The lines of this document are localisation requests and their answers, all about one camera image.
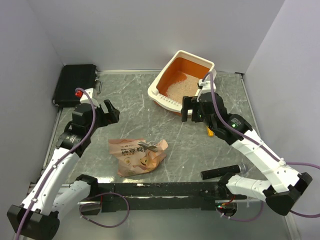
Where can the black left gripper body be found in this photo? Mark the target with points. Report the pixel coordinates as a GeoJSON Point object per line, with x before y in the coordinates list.
{"type": "Point", "coordinates": [103, 119]}

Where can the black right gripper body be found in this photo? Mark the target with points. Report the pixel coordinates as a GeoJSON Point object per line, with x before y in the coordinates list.
{"type": "Point", "coordinates": [197, 115]}

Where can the yellow plastic litter scoop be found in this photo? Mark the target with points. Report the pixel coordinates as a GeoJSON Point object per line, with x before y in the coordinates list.
{"type": "Point", "coordinates": [210, 133]}

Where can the metal bag clip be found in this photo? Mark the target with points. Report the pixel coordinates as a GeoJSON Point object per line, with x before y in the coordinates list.
{"type": "Point", "coordinates": [148, 146]}

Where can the pink cat litter bag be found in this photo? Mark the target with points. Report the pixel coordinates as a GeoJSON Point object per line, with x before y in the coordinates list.
{"type": "Point", "coordinates": [134, 159]}

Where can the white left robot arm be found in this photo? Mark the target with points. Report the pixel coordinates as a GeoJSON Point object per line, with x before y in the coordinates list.
{"type": "Point", "coordinates": [39, 215]}

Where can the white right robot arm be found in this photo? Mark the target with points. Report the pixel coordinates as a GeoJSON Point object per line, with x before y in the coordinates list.
{"type": "Point", "coordinates": [283, 185]}

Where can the clean litter granules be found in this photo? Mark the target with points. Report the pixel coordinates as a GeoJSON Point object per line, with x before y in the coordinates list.
{"type": "Point", "coordinates": [186, 86]}

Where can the white orange litter box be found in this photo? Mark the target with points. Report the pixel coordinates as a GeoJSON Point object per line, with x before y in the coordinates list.
{"type": "Point", "coordinates": [181, 62]}

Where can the black hard case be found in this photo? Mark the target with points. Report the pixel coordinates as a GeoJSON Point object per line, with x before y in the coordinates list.
{"type": "Point", "coordinates": [73, 76]}

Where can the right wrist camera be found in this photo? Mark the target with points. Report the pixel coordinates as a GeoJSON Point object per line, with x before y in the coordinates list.
{"type": "Point", "coordinates": [204, 85]}

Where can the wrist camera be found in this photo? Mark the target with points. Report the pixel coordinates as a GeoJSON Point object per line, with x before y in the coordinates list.
{"type": "Point", "coordinates": [85, 95]}
{"type": "Point", "coordinates": [204, 85]}

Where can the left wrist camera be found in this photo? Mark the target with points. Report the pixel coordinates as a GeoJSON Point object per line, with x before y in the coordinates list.
{"type": "Point", "coordinates": [85, 95]}

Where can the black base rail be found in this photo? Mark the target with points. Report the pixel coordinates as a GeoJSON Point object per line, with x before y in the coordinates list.
{"type": "Point", "coordinates": [160, 196]}

